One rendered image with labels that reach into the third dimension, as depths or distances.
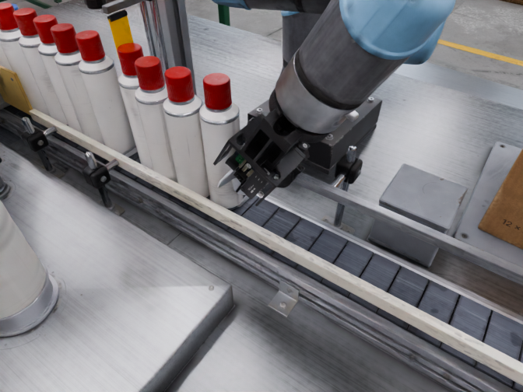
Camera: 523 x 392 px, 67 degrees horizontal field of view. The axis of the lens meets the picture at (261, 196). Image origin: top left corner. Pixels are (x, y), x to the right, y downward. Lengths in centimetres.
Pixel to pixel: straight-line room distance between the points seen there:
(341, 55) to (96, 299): 41
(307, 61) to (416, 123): 61
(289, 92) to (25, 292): 36
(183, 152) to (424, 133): 54
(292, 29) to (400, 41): 43
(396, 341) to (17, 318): 44
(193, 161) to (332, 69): 29
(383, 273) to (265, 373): 20
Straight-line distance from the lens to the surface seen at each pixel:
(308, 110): 36
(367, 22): 31
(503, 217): 68
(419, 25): 31
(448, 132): 93
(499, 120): 102
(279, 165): 43
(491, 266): 51
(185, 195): 59
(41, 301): 55
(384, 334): 54
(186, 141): 55
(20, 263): 50
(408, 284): 56
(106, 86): 67
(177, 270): 55
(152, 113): 57
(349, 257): 56
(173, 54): 73
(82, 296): 56
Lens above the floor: 132
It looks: 44 degrees down
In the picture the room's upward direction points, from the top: straight up
